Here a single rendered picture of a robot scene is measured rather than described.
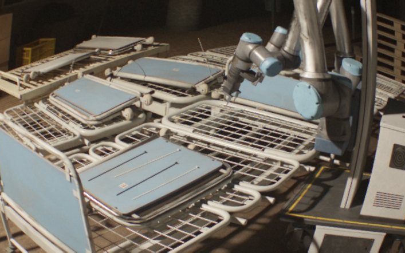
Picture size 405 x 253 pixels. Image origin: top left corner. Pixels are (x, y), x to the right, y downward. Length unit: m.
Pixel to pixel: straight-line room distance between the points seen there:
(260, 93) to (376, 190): 1.33
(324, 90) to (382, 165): 0.52
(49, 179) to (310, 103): 1.09
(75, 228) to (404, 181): 1.54
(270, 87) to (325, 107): 1.21
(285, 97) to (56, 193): 2.01
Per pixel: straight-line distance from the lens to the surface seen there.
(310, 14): 2.01
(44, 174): 1.52
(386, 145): 2.19
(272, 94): 3.20
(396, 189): 2.27
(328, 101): 2.03
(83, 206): 1.36
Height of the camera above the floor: 1.46
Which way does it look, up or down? 19 degrees down
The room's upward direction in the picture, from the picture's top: 4 degrees clockwise
